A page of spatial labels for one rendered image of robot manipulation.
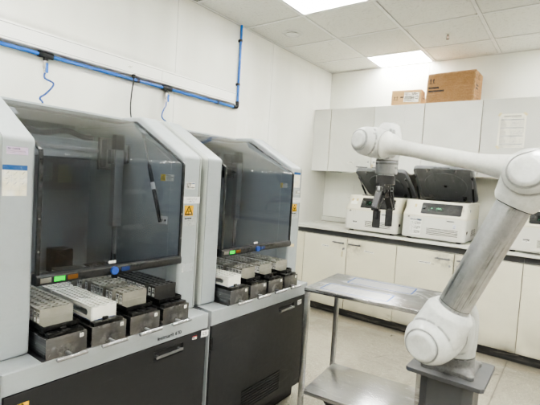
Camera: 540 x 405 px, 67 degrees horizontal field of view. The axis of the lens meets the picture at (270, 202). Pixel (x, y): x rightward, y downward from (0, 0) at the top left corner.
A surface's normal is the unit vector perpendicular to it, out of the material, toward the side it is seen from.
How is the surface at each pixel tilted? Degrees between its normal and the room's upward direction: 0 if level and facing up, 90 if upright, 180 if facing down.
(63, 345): 90
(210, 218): 90
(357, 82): 90
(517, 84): 90
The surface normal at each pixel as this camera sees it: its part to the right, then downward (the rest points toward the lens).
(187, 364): 0.80, 0.08
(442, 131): -0.60, 0.00
